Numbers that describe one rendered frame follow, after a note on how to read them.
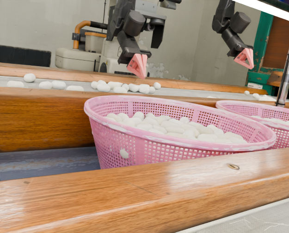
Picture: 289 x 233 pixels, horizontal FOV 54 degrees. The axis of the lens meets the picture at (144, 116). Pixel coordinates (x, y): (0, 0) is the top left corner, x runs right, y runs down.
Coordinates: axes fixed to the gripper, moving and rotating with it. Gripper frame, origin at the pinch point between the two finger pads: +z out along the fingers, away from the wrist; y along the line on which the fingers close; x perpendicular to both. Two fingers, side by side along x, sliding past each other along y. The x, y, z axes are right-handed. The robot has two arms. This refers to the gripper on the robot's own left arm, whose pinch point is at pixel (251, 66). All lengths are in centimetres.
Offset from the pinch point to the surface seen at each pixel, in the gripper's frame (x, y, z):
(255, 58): 10.4, 32.8, -20.6
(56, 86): 5, -76, 12
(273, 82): 7.8, 27.2, -1.2
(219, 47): 80, 140, -124
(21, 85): 2, -85, 15
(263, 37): 1.2, 32.8, -25.9
